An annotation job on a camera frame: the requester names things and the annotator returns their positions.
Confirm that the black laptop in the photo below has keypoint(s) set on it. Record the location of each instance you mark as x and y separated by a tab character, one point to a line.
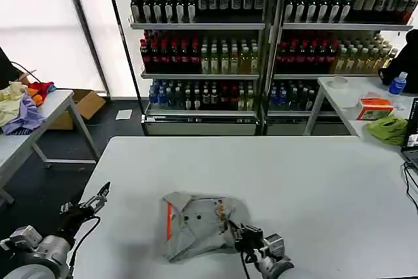
412	148

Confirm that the person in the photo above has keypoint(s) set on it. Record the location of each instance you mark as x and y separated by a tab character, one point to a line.
403	60

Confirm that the grey table with clothes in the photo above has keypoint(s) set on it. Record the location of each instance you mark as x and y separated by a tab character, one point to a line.
19	145

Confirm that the water bottle with blue label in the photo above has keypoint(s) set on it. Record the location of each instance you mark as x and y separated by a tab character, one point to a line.
397	84

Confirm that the cream cloth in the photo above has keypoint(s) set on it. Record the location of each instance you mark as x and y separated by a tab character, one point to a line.
11	102

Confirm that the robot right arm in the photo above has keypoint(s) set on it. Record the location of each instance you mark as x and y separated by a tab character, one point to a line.
274	256

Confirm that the white side table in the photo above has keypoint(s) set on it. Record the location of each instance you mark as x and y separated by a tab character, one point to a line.
339	99

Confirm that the cardboard box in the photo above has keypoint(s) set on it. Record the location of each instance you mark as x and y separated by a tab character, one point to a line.
85	104

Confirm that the thin black window post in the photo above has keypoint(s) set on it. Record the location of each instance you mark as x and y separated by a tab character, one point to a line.
124	30

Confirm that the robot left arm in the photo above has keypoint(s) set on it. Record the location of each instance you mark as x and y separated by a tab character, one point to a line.
42	249

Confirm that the white tape roll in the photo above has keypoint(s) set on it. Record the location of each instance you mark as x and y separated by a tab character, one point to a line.
339	82

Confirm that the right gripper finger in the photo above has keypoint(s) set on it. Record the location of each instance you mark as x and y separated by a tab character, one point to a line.
248	228
239	243

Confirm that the shelf unit with bottles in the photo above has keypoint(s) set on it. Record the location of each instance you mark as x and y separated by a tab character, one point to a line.
330	50
199	50

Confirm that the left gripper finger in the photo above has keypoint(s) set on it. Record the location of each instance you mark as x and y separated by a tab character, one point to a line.
96	202
66	207

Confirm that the green cloth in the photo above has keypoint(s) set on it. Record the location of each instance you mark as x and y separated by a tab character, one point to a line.
388	130

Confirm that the white sheet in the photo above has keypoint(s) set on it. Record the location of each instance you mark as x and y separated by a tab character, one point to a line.
124	114

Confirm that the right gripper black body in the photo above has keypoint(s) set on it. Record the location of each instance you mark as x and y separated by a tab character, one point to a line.
253	239

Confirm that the red and orange cloth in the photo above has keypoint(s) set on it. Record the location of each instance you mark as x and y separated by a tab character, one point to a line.
40	91

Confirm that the grey shirt with colourful print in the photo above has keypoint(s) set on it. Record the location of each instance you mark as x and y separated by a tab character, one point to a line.
202	230

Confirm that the orange and white tissue box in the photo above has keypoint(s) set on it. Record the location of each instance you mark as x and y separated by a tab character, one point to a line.
375	109

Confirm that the thick grey window post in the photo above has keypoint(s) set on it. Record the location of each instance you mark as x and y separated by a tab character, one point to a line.
86	27

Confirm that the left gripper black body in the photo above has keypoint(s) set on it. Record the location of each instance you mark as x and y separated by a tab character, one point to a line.
76	220

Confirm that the black bag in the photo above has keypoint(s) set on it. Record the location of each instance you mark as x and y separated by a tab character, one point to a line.
6	70

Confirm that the purple cloth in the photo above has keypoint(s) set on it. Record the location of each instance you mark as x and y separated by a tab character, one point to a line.
27	117

